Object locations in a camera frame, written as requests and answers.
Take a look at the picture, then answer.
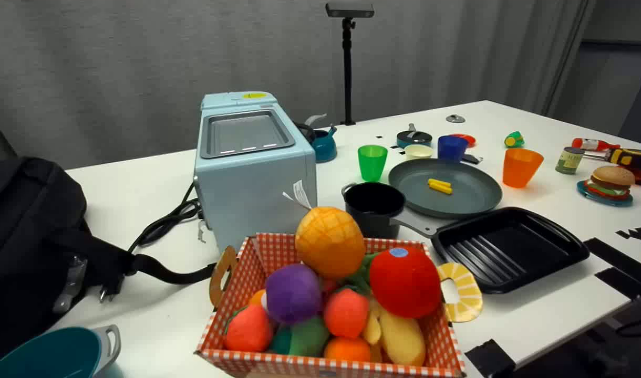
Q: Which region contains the red plush tomato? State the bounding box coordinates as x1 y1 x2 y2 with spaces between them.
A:
368 244 444 321

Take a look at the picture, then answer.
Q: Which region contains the small cream bowl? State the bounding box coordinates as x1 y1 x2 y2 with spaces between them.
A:
404 142 435 162

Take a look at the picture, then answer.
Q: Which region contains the teal toy kettle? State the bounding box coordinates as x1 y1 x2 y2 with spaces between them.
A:
295 110 340 165

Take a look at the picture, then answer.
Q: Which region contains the orange plastic cup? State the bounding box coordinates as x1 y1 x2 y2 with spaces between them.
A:
501 147 546 190

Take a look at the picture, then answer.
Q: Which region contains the small teal plate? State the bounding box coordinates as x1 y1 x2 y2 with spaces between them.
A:
576 179 635 207

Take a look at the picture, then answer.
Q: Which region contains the black grill tray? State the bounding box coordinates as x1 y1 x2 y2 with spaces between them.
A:
430 206 592 293

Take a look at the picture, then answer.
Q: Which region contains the red-orange plush peach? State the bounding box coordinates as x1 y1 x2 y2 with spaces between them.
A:
222 301 275 354
322 288 371 341

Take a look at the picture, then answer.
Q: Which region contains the green plush fruit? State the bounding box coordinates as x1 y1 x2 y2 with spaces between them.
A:
268 315 329 356

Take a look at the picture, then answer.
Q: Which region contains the yellow plush banana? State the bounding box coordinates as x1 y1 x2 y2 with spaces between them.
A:
363 307 428 367

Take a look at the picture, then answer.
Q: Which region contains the grey plate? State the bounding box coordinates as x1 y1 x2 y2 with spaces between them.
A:
386 157 505 221

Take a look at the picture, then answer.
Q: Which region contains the purple plush fruit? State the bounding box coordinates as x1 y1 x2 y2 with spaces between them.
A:
262 262 323 328

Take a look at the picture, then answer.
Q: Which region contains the grey curtain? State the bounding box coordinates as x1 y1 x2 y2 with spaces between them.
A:
0 0 599 172

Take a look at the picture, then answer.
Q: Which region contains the black backpack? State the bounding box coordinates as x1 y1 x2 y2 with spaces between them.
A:
0 154 217 364

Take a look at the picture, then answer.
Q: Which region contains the toy burger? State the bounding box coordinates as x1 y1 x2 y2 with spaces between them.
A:
584 164 636 204

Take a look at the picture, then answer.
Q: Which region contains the dark blue plastic cup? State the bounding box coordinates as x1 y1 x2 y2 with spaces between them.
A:
435 131 471 165

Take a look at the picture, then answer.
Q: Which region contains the small black pot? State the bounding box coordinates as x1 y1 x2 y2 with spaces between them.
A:
340 181 439 238

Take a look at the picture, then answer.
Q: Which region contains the orange plush pineapple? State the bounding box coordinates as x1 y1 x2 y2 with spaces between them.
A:
295 204 368 282

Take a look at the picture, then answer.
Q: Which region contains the red ketchup bottle toy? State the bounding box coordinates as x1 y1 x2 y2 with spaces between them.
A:
569 136 620 160

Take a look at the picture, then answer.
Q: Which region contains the black power cable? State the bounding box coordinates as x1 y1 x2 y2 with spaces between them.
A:
127 179 204 256

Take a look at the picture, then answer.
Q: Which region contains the small toy can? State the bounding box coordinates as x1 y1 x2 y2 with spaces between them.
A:
552 145 586 177

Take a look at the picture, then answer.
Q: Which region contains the green plastic cup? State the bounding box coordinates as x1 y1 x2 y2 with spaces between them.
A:
356 142 391 185

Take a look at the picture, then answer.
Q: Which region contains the dark bowl with lid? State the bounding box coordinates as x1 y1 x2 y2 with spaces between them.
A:
391 122 435 150

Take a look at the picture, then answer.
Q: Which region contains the light blue toaster oven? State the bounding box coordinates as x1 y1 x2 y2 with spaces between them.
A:
191 87 319 251

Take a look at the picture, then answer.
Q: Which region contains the black camera stand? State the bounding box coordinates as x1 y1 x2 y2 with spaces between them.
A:
323 0 376 127

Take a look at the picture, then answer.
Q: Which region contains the green yellow toy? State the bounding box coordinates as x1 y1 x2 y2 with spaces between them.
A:
503 127 528 150

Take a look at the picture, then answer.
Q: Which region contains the yellow toy fry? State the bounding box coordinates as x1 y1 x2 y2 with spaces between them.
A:
426 177 454 198

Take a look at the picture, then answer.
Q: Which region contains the orange plush fruit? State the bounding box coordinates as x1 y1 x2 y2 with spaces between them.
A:
323 335 373 364

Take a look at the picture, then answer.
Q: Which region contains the dark brown yellow container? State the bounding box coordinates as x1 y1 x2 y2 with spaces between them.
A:
609 145 641 186

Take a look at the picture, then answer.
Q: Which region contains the teal pot with handles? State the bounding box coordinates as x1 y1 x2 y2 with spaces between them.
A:
0 322 124 378

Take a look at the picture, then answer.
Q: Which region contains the yellow pineapple slice toy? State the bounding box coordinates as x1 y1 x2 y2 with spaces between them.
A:
435 261 485 325

